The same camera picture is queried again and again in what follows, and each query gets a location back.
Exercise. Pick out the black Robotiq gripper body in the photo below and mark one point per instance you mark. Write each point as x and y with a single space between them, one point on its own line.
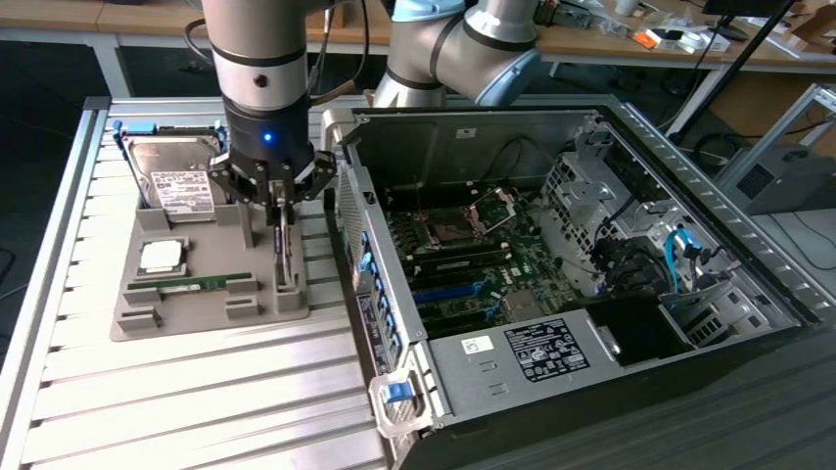
268 147

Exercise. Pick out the graphics card with silver bracket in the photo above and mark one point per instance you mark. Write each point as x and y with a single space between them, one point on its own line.
285 254

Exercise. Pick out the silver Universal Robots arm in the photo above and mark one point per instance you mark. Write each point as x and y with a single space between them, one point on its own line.
261 73

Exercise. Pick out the silver CPU chip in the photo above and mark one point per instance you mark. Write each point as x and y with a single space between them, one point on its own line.
161 257

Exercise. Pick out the green RAM stick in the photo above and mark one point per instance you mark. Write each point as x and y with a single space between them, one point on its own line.
209 282

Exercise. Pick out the CPU socket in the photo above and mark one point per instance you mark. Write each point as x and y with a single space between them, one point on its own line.
451 230

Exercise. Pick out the gray plastic parts rack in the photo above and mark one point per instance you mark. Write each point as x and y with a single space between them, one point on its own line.
209 313

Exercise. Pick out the silver socket cover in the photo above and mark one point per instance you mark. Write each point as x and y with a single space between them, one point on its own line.
496 208

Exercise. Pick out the black installed RAM stick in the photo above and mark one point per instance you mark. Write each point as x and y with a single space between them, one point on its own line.
457 264

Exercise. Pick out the brown wooden box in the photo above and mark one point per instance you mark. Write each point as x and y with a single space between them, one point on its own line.
336 12

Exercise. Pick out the blue expansion slot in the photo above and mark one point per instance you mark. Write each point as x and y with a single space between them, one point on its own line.
451 292

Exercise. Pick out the green motherboard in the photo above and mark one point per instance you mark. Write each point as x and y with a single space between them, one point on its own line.
523 274

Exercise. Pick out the silver perforated disk bay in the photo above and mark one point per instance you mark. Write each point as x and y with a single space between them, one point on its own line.
581 191

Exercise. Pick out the silver chipset heatsink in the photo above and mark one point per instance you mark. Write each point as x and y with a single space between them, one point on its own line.
523 303

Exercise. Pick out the gray power supply unit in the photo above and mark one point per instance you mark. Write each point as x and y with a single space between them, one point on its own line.
469 382

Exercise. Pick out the gray metal device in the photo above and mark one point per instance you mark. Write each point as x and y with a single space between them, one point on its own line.
575 17

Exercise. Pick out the orange small box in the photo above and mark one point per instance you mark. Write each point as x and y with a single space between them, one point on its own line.
645 39

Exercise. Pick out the white cup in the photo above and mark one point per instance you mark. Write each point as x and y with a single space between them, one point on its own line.
628 6

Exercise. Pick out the black plastic shroud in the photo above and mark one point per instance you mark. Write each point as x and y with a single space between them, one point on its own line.
640 333

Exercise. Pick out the black small box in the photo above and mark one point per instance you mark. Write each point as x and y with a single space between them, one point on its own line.
669 34

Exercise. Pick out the white small box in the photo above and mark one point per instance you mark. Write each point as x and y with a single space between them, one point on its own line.
701 43

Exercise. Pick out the gray slotted disk bay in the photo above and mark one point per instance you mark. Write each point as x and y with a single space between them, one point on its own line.
712 318

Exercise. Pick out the open black PC case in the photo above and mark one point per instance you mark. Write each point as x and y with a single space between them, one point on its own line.
653 416

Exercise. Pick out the gray computer tower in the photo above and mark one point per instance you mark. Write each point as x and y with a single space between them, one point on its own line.
791 181

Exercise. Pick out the black monitor with stand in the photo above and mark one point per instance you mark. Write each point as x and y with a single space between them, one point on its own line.
737 6

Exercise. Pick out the black tripod pole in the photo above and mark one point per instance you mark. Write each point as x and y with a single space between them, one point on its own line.
769 28

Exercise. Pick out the brown cardboard box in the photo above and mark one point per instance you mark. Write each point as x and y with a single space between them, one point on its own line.
819 24

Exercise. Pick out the hard disk in blue bracket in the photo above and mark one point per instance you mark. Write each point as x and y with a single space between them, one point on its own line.
176 186

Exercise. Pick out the aluminium profile frame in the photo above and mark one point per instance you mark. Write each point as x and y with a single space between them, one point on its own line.
807 103

